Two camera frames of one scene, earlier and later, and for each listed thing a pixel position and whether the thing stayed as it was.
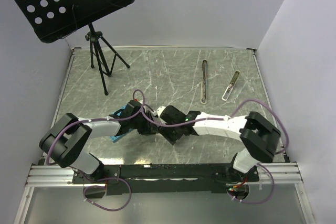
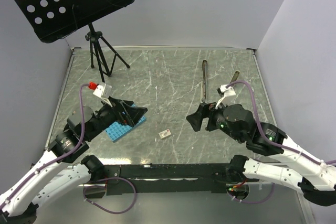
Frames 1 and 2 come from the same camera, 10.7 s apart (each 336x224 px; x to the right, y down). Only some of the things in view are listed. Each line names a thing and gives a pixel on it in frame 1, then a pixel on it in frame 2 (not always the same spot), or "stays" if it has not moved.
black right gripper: x=165 y=131 -> x=207 y=109
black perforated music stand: x=56 y=3 stays
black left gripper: x=150 y=127 -> x=132 y=114
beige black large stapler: x=204 y=83 stays
